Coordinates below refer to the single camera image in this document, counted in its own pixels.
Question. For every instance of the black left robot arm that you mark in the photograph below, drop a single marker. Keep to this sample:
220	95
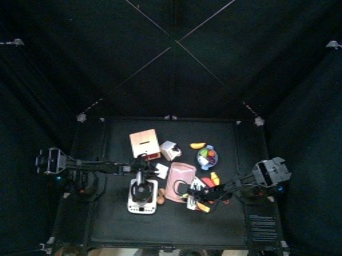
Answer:
84	164

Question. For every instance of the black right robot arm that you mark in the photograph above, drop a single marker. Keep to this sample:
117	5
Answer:
262	175

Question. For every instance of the blue toy bowl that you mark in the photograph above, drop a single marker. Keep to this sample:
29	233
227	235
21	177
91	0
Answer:
206	162

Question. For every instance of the white card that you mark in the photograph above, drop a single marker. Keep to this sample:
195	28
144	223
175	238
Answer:
161	170

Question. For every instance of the yellow orange toy food piece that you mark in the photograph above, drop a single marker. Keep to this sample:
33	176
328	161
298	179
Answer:
203	207

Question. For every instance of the red toy pepper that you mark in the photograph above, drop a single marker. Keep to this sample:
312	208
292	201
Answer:
207	182

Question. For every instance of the yellow toy fruit slice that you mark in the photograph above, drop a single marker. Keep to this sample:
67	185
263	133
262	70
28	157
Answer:
215	178

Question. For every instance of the orange white box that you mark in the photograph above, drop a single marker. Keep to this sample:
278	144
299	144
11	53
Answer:
144	143

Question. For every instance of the small white toy appliance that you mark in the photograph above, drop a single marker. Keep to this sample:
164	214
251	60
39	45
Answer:
169	150

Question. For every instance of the pink toy toaster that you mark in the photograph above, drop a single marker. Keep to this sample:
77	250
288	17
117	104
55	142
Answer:
179	176

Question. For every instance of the brown toy mushroom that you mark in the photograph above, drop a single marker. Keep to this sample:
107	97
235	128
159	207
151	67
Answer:
160	200
161	192

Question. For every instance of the purple toy grapes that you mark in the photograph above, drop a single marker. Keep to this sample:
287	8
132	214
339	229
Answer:
211	161

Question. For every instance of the red toy fruit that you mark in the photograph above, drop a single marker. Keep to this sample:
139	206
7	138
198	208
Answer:
211	153

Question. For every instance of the green toy fruit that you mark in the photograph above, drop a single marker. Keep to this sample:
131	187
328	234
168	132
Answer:
203	152

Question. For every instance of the white label sticker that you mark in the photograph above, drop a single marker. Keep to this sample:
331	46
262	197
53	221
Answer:
262	228

